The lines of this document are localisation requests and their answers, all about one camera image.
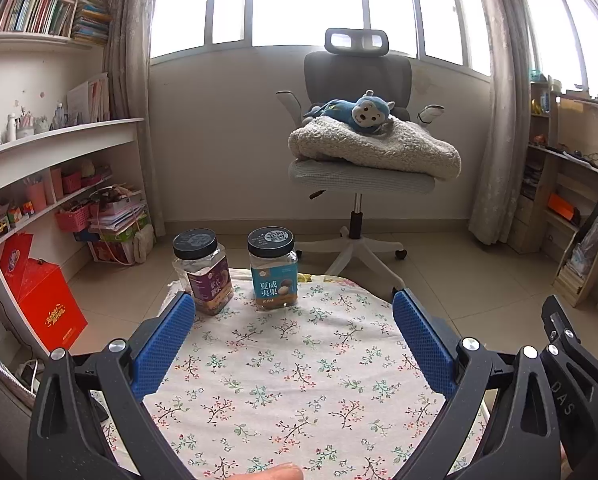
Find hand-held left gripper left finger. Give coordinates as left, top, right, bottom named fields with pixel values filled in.
left=28, top=290, right=197, bottom=480

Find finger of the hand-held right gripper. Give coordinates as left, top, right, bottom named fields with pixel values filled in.
left=541, top=296, right=598, bottom=461

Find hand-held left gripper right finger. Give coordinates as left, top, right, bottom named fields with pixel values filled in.
left=392, top=288, right=562, bottom=480

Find person's left hand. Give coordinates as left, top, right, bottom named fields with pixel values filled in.
left=249, top=462, right=304, bottom=480

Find wooden floor rack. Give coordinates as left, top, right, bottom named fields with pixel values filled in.
left=553, top=200, right=598, bottom=308

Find purple label plastic jar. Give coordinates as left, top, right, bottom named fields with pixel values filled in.
left=172, top=228, right=234, bottom=316

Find white fuzzy cloth item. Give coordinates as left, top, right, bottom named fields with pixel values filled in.
left=133, top=224, right=156, bottom=265

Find red gift box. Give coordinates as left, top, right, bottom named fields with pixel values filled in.
left=18, top=259, right=88, bottom=351

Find stack of papers and bags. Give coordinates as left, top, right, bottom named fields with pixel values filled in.
left=88, top=186, right=152, bottom=265

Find blue label plastic jar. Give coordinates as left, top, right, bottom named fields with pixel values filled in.
left=247, top=226, right=298, bottom=311

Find floral tablecloth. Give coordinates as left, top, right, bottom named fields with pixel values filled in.
left=101, top=267, right=490, bottom=480

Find wooden shelf unit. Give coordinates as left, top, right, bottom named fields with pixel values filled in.
left=508, top=77, right=598, bottom=256

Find orange box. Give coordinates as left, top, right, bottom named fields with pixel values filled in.
left=547, top=192, right=580, bottom=221

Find red paper bag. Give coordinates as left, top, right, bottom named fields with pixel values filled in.
left=0, top=232, right=36, bottom=301

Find small colourful toys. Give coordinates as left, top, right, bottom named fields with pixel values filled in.
left=0, top=200, right=34, bottom=241

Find beige fuzzy blanket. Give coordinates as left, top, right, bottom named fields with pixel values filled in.
left=288, top=115, right=462, bottom=181

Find white shelf unit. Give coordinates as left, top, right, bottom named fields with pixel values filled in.
left=0, top=30, right=152, bottom=356

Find beige lace curtain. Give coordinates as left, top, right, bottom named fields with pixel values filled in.
left=103, top=0, right=166, bottom=238
left=469, top=0, right=534, bottom=246

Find blue monkey plush toy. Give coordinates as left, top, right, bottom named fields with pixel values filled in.
left=304, top=90, right=397, bottom=135

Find standing paper folders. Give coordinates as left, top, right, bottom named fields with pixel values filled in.
left=66, top=72, right=110, bottom=123

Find grey office chair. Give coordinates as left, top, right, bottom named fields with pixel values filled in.
left=276, top=28, right=446, bottom=301

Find narrow side window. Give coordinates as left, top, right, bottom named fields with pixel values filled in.
left=524, top=0, right=598, bottom=106

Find stack of flat books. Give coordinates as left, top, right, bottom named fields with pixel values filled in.
left=71, top=2, right=112, bottom=46

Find large bay window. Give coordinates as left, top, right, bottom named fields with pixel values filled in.
left=149, top=0, right=494, bottom=76

